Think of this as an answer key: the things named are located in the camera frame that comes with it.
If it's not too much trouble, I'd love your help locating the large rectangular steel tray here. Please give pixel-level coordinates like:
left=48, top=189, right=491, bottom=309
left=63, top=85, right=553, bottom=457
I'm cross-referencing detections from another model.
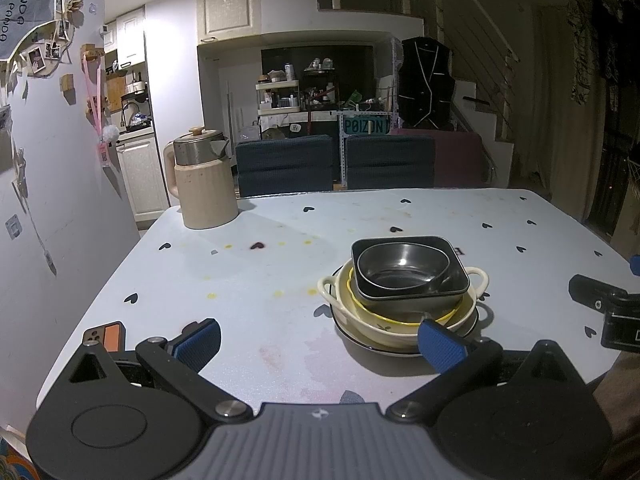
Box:
left=350, top=235, right=471, bottom=313

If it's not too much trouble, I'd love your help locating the white kitchen wall cabinet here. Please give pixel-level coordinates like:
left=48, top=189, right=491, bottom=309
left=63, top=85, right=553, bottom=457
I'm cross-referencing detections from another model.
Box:
left=102, top=5, right=147, bottom=63

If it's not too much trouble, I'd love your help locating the white heart-print tablecloth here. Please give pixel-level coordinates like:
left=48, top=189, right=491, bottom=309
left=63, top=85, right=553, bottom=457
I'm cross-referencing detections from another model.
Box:
left=35, top=189, right=633, bottom=411

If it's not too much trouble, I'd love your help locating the pink lanyard with white pompom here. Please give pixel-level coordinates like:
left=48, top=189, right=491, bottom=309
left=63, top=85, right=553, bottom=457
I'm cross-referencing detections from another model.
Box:
left=80, top=45, right=121, bottom=166

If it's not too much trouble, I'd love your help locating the beige kettle with steel lid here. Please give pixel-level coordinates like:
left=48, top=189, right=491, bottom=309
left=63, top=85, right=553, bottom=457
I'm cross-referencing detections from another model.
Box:
left=164, top=126, right=240, bottom=230

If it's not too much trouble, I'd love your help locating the white dark-rimmed ceramic plate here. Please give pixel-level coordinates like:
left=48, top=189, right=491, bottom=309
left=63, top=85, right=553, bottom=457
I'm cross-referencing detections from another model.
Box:
left=330, top=305, right=480, bottom=359

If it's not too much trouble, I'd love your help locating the person's right forearm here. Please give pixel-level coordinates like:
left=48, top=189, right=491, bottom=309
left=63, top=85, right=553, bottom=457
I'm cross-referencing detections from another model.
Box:
left=587, top=347, right=640, bottom=480

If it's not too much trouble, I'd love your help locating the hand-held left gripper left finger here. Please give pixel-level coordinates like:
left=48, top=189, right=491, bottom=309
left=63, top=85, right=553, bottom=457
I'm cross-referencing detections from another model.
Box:
left=65, top=318, right=254, bottom=424

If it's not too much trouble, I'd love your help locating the orange perforated device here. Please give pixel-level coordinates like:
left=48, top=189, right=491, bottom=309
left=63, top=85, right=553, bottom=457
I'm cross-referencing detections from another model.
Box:
left=82, top=321, right=126, bottom=356

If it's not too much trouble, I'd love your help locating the cream two-handled ceramic bowl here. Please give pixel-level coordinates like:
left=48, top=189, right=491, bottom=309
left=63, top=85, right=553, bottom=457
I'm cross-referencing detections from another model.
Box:
left=318, top=259, right=489, bottom=352

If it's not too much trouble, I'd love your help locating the wall photo collage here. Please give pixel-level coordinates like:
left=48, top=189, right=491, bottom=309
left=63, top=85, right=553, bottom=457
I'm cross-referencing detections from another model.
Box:
left=0, top=0, right=83, bottom=78

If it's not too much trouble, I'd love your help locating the black vest with white trim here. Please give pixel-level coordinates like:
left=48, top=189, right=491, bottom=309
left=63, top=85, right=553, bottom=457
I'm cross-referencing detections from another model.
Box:
left=397, top=36, right=456, bottom=130

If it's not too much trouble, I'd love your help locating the maroon sofa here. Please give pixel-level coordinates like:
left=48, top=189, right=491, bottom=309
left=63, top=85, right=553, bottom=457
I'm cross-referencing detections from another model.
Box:
left=390, top=129, right=488, bottom=190

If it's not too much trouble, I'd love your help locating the white storage rack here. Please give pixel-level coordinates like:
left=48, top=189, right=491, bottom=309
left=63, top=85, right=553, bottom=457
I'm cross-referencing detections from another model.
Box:
left=256, top=80, right=301, bottom=113

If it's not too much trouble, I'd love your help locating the colourful patterned cloth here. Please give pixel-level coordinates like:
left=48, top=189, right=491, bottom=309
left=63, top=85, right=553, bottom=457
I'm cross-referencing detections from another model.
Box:
left=0, top=425, right=38, bottom=480

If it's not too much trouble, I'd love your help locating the white overhead cabinet door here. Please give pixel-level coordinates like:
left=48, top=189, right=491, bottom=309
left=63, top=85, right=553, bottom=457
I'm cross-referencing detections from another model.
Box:
left=196, top=0, right=262, bottom=41

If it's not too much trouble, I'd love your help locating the black cluttered shelf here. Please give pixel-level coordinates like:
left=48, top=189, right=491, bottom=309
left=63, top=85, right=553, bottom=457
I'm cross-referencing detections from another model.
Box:
left=301, top=57, right=341, bottom=108

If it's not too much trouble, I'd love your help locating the white kitchen base cabinet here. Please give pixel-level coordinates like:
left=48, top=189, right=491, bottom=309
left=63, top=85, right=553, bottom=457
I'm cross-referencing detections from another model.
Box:
left=116, top=132, right=171, bottom=216

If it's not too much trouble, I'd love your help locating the teal sign plate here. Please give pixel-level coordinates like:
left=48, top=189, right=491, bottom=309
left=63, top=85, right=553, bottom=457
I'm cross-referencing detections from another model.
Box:
left=341, top=116, right=391, bottom=137

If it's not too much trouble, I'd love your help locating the stair railing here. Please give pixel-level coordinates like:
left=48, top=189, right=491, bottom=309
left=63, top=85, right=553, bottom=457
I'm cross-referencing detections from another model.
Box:
left=435, top=0, right=521, bottom=141

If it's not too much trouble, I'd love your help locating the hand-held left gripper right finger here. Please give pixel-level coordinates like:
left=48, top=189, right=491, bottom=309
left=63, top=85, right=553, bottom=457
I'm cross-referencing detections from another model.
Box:
left=385, top=318, right=586, bottom=424

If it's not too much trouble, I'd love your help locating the dried flower wall garland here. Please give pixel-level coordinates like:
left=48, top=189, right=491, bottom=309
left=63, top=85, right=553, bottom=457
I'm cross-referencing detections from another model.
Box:
left=567, top=0, right=626, bottom=106

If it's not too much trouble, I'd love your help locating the lemon-print ceramic bowl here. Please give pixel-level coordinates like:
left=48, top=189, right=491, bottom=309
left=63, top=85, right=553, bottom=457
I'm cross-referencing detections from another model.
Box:
left=346, top=266, right=460, bottom=333

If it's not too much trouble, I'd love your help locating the small square steel container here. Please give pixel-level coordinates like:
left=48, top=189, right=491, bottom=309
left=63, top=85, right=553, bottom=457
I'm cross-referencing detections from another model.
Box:
left=357, top=242, right=451, bottom=297

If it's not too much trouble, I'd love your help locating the dark blue chair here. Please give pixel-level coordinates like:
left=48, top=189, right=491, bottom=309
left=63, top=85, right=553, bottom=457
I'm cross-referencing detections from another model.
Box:
left=235, top=135, right=335, bottom=198
left=345, top=135, right=437, bottom=191

